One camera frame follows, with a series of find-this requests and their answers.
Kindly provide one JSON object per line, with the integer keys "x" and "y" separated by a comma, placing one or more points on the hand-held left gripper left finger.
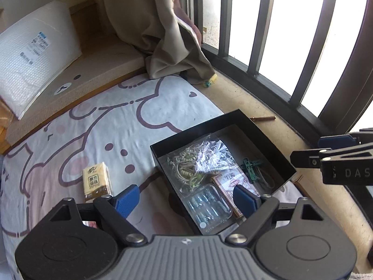
{"x": 128, "y": 199}

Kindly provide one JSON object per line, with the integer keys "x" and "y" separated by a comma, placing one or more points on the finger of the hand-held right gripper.
{"x": 335, "y": 141}
{"x": 306, "y": 157}

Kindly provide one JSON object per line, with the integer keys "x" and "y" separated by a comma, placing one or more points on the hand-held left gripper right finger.
{"x": 243, "y": 198}

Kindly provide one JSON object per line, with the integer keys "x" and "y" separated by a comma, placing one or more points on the red playing card box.
{"x": 227, "y": 180}

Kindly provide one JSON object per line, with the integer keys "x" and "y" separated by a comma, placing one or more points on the clear plastic fake nail box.
{"x": 209, "y": 207}

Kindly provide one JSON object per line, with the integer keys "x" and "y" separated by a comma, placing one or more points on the dark green clothes peg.
{"x": 257, "y": 166}

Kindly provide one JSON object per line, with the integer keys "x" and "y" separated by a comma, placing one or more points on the light green clothes peg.
{"x": 246, "y": 163}

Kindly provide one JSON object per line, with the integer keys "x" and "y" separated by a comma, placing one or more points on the black cardboard box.
{"x": 247, "y": 143}

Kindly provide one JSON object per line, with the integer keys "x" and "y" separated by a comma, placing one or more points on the clear bag of rubber bands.
{"x": 192, "y": 163}

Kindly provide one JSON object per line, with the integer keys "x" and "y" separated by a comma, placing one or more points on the brown rubber band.
{"x": 269, "y": 180}

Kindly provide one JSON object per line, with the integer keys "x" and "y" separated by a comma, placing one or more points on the yellow tissue pack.
{"x": 96, "y": 180}

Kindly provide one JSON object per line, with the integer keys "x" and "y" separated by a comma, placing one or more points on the pink crochet doll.
{"x": 89, "y": 224}

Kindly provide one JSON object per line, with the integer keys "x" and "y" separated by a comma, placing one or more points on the wooden pencil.
{"x": 263, "y": 118}

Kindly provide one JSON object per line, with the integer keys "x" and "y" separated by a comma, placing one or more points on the bear print bedsheet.
{"x": 102, "y": 122}

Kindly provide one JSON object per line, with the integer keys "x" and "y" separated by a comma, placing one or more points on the dark window railing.
{"x": 262, "y": 77}

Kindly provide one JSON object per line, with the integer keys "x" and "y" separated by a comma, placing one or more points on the yellow green small object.
{"x": 210, "y": 81}

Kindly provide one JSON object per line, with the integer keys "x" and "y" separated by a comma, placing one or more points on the white bubble mailer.
{"x": 35, "y": 64}

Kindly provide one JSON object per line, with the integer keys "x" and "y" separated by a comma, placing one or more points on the wooden bedside shelf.
{"x": 87, "y": 26}

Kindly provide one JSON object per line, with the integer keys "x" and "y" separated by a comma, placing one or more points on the beige curtain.
{"x": 145, "y": 20}

